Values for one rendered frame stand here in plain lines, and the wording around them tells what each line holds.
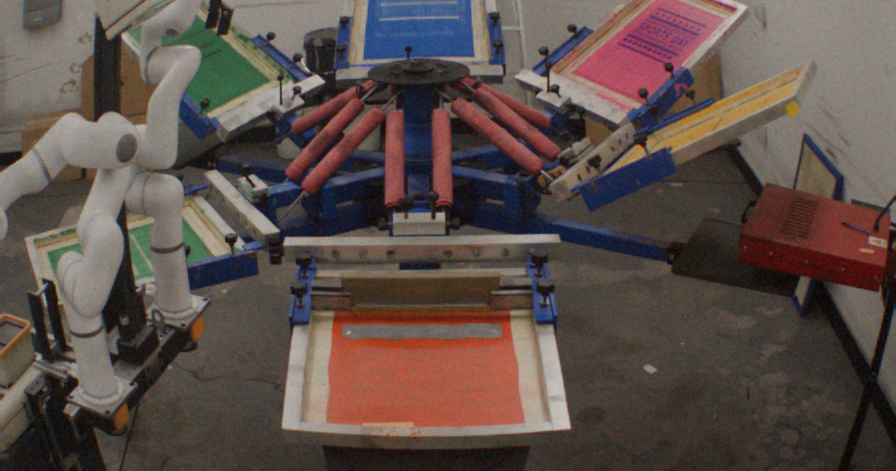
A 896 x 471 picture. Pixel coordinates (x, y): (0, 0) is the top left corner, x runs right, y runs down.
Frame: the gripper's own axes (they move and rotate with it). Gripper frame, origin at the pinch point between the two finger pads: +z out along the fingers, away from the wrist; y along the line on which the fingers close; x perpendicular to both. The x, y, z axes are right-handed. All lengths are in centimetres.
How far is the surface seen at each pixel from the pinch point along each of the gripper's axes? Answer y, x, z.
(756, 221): -77, 132, 31
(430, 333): -46, 47, 63
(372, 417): -10, 41, 80
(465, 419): -13, 60, 79
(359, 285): -48, 29, 53
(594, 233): -112, 81, 36
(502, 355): -39, 64, 66
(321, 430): 3, 33, 83
